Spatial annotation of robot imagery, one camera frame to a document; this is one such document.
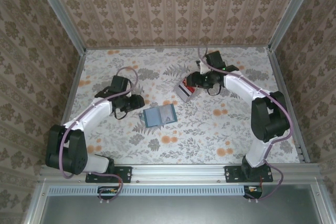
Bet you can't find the white card box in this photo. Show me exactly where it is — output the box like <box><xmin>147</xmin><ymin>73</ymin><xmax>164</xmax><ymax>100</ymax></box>
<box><xmin>174</xmin><ymin>76</ymin><xmax>203</xmax><ymax>103</ymax></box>

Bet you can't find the teal card holder wallet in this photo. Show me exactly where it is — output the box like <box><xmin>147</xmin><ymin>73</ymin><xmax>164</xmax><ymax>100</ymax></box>
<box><xmin>139</xmin><ymin>105</ymin><xmax>177</xmax><ymax>129</ymax></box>

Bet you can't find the red credit card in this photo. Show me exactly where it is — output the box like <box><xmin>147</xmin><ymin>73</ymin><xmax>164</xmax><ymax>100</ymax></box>
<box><xmin>183</xmin><ymin>78</ymin><xmax>197</xmax><ymax>93</ymax></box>

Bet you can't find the floral table cover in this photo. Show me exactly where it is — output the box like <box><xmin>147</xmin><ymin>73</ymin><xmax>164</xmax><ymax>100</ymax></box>
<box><xmin>56</xmin><ymin>47</ymin><xmax>301</xmax><ymax>166</ymax></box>

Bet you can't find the black connector box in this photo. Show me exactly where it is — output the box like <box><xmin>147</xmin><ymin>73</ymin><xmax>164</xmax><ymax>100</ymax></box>
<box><xmin>97</xmin><ymin>186</ymin><xmax>122</xmax><ymax>200</ymax></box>
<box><xmin>243</xmin><ymin>185</ymin><xmax>264</xmax><ymax>200</ymax></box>

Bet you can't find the grey metal sheet panel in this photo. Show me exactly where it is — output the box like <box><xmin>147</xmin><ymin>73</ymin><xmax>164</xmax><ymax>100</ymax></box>
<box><xmin>39</xmin><ymin>195</ymin><xmax>323</xmax><ymax>224</ymax></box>

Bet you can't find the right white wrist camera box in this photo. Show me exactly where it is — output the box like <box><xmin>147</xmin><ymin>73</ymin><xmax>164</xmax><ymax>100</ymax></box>
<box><xmin>196</xmin><ymin>60</ymin><xmax>208</xmax><ymax>74</ymax></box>

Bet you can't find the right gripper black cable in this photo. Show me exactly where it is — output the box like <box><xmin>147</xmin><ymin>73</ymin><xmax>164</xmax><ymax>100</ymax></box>
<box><xmin>207</xmin><ymin>84</ymin><xmax>223</xmax><ymax>97</ymax></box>

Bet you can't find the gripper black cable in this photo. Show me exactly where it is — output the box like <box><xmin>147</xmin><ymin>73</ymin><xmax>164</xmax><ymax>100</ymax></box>
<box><xmin>207</xmin><ymin>84</ymin><xmax>223</xmax><ymax>97</ymax></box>
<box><xmin>114</xmin><ymin>108</ymin><xmax>130</xmax><ymax>121</ymax></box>

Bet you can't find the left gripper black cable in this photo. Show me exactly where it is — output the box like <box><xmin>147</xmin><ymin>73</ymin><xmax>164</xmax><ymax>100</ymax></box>
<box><xmin>114</xmin><ymin>108</ymin><xmax>130</xmax><ymax>121</ymax></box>

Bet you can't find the thin aluminium edge rail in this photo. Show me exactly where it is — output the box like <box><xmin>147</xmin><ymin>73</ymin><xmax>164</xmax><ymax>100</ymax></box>
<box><xmin>85</xmin><ymin>44</ymin><xmax>271</xmax><ymax>51</ymax></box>

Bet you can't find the aluminium side rail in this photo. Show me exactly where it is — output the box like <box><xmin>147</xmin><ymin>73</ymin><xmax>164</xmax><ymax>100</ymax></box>
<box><xmin>59</xmin><ymin>49</ymin><xmax>88</xmax><ymax>127</ymax></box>
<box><xmin>267</xmin><ymin>47</ymin><xmax>311</xmax><ymax>164</ymax></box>

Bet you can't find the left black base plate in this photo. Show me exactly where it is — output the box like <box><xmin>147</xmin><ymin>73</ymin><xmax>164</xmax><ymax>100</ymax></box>
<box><xmin>85</xmin><ymin>165</ymin><xmax>132</xmax><ymax>184</ymax></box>

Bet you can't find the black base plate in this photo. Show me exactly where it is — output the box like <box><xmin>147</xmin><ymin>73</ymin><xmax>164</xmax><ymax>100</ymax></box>
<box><xmin>224</xmin><ymin>165</ymin><xmax>274</xmax><ymax>184</ymax></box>
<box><xmin>85</xmin><ymin>165</ymin><xmax>132</xmax><ymax>184</ymax></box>

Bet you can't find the aluminium cross rail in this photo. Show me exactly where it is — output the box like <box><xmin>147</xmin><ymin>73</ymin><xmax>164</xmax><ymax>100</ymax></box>
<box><xmin>39</xmin><ymin>163</ymin><xmax>321</xmax><ymax>183</ymax></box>

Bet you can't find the aluminium frame post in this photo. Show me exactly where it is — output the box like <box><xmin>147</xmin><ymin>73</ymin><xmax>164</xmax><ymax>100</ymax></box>
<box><xmin>268</xmin><ymin>0</ymin><xmax>320</xmax><ymax>51</ymax></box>
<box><xmin>30</xmin><ymin>0</ymin><xmax>87</xmax><ymax>54</ymax></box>

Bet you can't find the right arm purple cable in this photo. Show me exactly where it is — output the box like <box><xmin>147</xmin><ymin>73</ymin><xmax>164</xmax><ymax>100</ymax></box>
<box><xmin>198</xmin><ymin>47</ymin><xmax>293</xmax><ymax>204</ymax></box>

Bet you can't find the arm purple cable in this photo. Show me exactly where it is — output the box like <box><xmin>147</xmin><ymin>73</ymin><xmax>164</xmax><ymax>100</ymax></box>
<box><xmin>198</xmin><ymin>47</ymin><xmax>293</xmax><ymax>204</ymax></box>
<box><xmin>59</xmin><ymin>67</ymin><xmax>139</xmax><ymax>204</ymax></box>

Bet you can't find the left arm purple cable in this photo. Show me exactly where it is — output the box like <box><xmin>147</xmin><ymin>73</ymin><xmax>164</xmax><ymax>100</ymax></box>
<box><xmin>59</xmin><ymin>67</ymin><xmax>139</xmax><ymax>204</ymax></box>

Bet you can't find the grey slotted cable duct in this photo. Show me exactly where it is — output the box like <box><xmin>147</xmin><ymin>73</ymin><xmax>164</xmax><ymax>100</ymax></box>
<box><xmin>48</xmin><ymin>185</ymin><xmax>247</xmax><ymax>197</ymax></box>

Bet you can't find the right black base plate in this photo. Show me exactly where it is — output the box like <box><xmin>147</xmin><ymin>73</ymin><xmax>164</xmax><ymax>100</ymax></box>
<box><xmin>224</xmin><ymin>165</ymin><xmax>274</xmax><ymax>184</ymax></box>

